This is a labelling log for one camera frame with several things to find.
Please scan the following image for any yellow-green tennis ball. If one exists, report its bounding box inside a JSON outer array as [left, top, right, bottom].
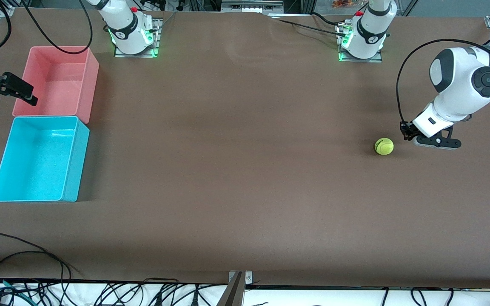
[[374, 138, 394, 156]]

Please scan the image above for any pink plastic bin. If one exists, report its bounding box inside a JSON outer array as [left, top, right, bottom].
[[12, 46, 100, 125]]

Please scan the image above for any blue plastic bin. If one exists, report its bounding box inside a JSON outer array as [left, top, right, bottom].
[[0, 116, 90, 203]]

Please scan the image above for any grey metal box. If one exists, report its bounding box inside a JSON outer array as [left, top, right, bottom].
[[221, 0, 285, 13]]

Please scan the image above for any aluminium profile beam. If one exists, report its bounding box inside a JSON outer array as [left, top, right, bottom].
[[216, 272, 245, 306]]

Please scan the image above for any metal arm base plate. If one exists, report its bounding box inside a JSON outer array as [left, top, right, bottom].
[[114, 18, 161, 58], [337, 22, 383, 63]]

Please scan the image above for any black base cable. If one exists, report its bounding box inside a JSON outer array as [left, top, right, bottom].
[[311, 11, 358, 27], [277, 19, 348, 37]]

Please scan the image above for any thin black cable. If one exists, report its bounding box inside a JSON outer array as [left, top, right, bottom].
[[0, 232, 75, 283]]

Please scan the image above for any teal cable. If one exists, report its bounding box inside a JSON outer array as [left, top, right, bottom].
[[0, 276, 31, 306]]

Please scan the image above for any metal corner bracket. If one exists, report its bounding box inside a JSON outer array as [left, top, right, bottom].
[[228, 271, 253, 284]]

